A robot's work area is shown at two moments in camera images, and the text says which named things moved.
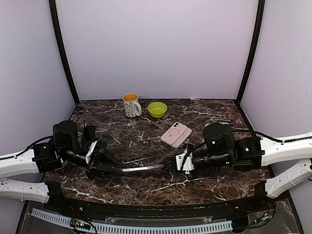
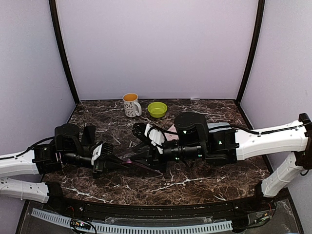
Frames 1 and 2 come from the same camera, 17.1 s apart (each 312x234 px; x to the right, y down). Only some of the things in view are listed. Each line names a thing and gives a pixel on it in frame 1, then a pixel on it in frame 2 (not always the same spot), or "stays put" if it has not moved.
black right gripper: x=191 y=177 to x=154 y=161
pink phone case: x=173 y=133 stays put
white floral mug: x=132 y=107 stays put
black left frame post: x=54 y=13 stays put
